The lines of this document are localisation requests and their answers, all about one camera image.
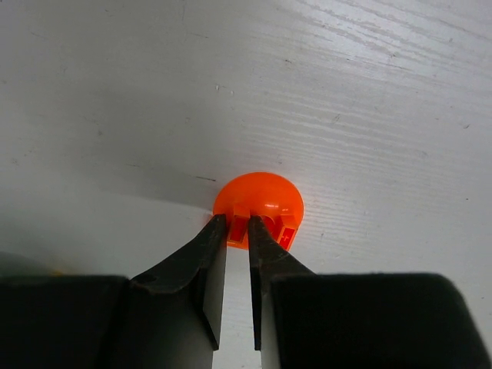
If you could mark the orange round lego piece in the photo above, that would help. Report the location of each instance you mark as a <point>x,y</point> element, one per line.
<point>272,197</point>

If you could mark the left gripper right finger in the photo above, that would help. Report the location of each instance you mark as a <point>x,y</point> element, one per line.
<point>396,320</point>

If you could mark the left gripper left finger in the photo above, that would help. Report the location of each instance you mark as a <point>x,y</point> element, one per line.
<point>168,316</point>

